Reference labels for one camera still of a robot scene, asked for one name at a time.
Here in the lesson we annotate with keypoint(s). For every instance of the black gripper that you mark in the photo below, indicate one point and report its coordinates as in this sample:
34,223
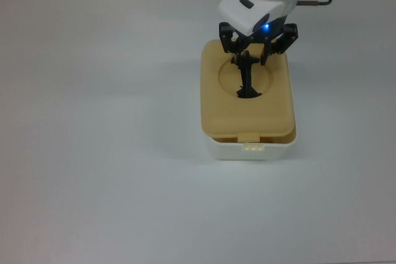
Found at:
275,29

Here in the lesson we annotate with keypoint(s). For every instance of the tan plastic case lid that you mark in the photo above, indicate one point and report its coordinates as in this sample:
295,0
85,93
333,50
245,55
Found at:
216,106

